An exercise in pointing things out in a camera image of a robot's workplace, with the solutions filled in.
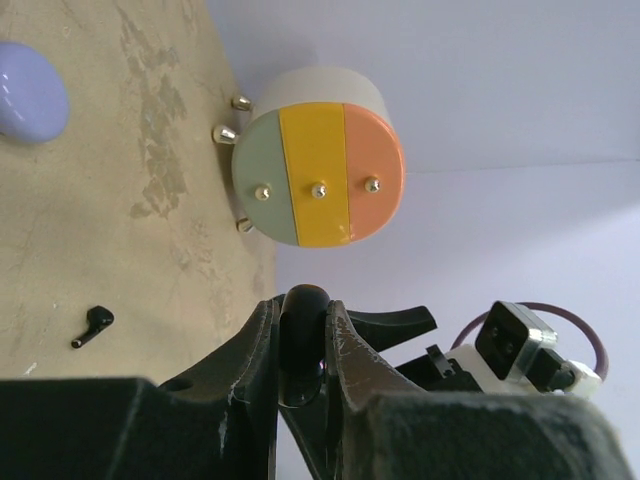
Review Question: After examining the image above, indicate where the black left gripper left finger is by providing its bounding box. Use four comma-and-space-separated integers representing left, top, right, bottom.
1, 298, 281, 479

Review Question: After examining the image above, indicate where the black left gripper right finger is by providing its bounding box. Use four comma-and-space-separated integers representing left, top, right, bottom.
325, 301, 634, 479

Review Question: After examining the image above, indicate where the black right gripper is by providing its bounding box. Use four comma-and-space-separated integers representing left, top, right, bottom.
347, 306, 480, 392

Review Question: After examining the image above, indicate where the purple round earbud charging case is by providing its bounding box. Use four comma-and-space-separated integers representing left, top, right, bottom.
1, 41, 70, 144

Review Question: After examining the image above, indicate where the black earbud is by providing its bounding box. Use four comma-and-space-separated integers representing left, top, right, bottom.
70, 305, 115, 349

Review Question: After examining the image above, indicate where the cylindrical three-drawer storage box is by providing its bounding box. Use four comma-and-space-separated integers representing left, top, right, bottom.
211, 66, 406, 248

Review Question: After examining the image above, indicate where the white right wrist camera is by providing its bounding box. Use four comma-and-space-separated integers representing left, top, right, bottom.
446, 301, 609, 398

